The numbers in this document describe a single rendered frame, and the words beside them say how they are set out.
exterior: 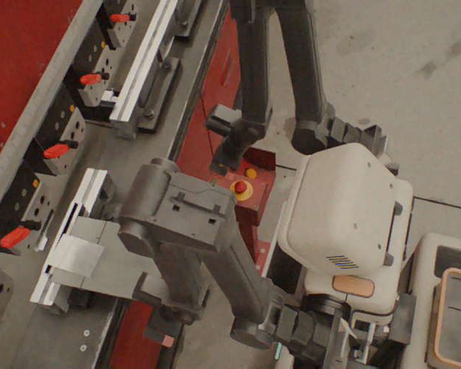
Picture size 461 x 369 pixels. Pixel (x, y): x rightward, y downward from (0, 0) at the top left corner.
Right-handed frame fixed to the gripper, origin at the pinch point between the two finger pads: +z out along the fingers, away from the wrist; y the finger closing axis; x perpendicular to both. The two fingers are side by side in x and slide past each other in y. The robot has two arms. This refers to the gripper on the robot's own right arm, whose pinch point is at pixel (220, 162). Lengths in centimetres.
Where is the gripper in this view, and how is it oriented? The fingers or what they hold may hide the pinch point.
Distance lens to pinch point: 136.9
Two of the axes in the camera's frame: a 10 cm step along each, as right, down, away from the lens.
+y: -3.1, 8.3, -4.6
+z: -3.6, 3.4, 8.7
